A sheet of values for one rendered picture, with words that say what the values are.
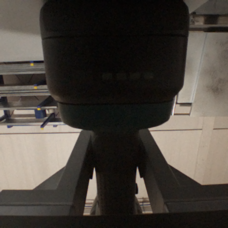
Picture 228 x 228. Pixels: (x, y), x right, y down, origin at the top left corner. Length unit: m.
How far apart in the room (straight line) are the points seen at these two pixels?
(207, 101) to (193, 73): 0.56
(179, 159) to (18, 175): 5.76
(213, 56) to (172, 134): 3.39
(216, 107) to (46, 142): 4.87
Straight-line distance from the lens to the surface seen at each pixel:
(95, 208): 0.20
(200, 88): 2.96
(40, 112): 4.57
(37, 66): 4.14
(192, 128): 5.88
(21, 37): 0.21
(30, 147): 6.15
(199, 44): 2.81
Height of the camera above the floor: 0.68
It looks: 17 degrees up
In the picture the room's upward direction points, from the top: 179 degrees clockwise
